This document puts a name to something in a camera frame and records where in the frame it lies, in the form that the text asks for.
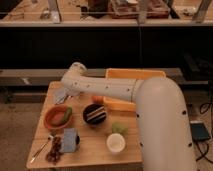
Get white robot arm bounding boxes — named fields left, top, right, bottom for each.
left=61, top=62, right=197, bottom=171

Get yellow plastic bin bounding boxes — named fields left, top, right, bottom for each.
left=103, top=68, right=166, bottom=112

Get orange fruit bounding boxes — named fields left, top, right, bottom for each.
left=91, top=95, right=103, bottom=104

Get black bowl with cake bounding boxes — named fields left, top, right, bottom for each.
left=83, top=104, right=107, bottom=125

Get green small object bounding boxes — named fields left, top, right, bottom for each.
left=112, top=123, right=128, bottom=135

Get grey folded cloth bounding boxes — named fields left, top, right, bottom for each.
left=53, top=88, right=73, bottom=104

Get green cucumber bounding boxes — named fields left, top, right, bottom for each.
left=50, top=106, right=73, bottom=127

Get wooden table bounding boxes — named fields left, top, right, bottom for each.
left=26, top=81, right=142, bottom=170

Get white cup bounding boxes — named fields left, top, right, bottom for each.
left=106, top=133, right=126, bottom=154

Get orange bowl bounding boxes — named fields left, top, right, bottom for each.
left=44, top=105, right=72, bottom=131

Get blue sponge block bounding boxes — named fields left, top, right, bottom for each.
left=61, top=128, right=80, bottom=153

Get gold spoon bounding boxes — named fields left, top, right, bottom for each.
left=30, top=134, right=54, bottom=164

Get black foot pedal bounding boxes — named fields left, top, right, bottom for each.
left=190, top=122, right=210, bottom=142

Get background workbench shelf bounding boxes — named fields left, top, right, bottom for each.
left=0, top=0, right=213, bottom=27

